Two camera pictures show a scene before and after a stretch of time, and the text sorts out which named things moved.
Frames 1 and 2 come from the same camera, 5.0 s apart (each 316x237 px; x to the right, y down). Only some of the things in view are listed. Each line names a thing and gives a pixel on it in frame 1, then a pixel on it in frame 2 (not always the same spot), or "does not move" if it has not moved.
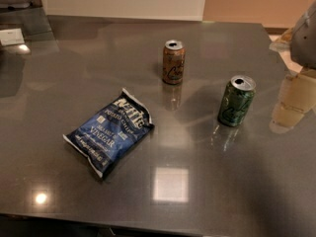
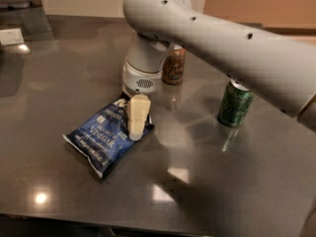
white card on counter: x=11 y=37 does not move
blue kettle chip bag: x=111 y=132 does not move
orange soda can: x=173 y=61 does not move
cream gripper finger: x=297 y=97 to x=138 y=109
